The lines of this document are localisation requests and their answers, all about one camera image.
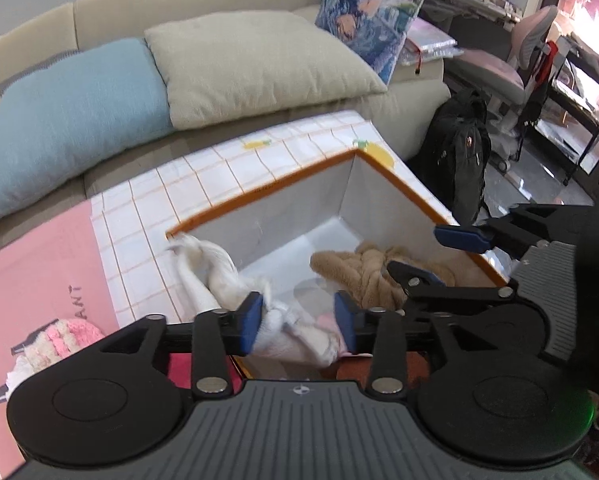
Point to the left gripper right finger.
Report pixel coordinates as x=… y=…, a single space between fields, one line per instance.
x=377 y=332

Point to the black backpack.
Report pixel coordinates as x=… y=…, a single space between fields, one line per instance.
x=453 y=157

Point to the beige cushion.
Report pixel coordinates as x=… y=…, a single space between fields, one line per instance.
x=226 y=66

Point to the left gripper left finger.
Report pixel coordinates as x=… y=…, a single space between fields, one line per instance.
x=218 y=334

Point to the orange rimmed white box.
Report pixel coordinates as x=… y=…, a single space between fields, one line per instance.
x=272 y=231

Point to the red box lid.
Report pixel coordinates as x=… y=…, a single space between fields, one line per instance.
x=180 y=371

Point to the white cloth doll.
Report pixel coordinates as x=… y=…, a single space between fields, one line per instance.
x=266 y=327

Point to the plastic document folders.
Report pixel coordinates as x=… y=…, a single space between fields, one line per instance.
x=427 y=43

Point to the brown plush toy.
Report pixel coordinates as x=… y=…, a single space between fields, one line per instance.
x=363 y=274

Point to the anime print cushion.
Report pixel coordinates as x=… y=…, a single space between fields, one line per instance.
x=376 y=30

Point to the metal rack with clothes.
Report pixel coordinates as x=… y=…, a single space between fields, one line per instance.
x=569 y=122

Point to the pink checkered tablecloth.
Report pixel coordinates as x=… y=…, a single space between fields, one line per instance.
x=108 y=260

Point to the beige sofa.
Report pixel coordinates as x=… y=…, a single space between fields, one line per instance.
x=402 y=114

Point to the pink desk chair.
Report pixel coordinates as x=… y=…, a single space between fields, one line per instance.
x=514 y=84

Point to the light blue cushion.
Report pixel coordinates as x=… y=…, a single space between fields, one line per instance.
x=58 y=122

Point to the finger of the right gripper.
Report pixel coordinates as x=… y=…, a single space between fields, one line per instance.
x=525 y=226
x=428 y=292

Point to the pink white crochet hat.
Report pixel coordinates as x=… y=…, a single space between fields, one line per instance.
x=48 y=345

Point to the pink cloth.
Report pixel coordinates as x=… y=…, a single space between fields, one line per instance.
x=328 y=322

